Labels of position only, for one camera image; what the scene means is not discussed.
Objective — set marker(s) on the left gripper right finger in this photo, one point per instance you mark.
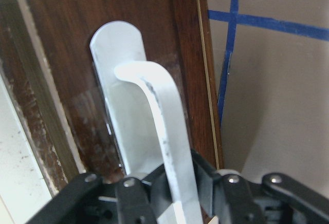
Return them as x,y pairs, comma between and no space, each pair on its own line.
228,197

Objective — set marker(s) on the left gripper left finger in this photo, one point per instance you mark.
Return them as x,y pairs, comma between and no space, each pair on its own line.
143,201

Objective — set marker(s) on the white drawer handle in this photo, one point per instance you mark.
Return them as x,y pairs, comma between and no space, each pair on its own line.
146,114

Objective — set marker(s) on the dark wooden drawer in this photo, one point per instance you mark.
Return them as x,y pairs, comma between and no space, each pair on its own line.
47,66

